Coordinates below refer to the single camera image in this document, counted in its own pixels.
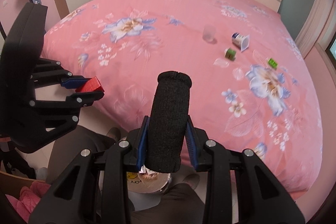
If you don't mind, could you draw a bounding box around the red block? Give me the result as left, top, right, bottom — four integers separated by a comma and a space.
75, 77, 104, 93

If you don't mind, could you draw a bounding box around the black sock roll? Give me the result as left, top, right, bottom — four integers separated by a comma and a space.
145, 71, 192, 173

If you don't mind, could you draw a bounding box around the light green block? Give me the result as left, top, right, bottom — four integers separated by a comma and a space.
267, 58, 278, 70

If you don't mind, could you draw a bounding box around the dark green block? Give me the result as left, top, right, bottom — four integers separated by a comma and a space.
224, 48, 236, 61

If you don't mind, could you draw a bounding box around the white yogurt cup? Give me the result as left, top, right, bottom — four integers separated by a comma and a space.
232, 32, 249, 52

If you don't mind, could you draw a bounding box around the clear plastic cup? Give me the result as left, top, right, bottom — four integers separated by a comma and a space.
202, 25, 216, 43

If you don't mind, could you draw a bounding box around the white trash bin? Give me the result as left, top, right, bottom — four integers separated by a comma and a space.
126, 165, 172, 194

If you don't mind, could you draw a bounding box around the pink fluffy cloth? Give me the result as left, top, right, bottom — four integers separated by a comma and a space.
6, 181, 51, 223

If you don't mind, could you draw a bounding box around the pink floral bed quilt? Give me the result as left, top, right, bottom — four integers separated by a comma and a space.
42, 0, 323, 192

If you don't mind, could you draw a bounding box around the pink curtain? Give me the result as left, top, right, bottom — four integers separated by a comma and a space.
295, 0, 335, 58

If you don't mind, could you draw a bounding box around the window with dark frame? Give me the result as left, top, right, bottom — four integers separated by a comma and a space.
325, 38, 336, 63

